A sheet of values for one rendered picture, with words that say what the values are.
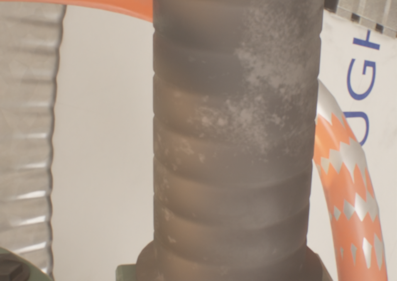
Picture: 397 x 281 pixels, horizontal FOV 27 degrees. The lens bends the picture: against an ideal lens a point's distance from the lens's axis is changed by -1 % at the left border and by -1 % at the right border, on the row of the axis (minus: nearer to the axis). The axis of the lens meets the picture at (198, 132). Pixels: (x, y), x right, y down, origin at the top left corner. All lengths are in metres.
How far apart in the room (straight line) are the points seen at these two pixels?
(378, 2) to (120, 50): 0.17
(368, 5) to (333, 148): 0.26
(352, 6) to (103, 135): 0.17
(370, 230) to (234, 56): 0.08
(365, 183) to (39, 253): 0.18
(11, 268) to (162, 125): 0.08
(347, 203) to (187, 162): 0.06
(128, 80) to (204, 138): 0.21
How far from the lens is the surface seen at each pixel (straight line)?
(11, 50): 0.34
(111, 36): 0.36
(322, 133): 0.22
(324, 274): 0.20
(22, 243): 0.36
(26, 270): 0.23
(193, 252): 0.17
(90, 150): 0.37
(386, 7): 0.49
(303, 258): 0.18
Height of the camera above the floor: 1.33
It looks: 26 degrees down
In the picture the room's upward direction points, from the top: 133 degrees counter-clockwise
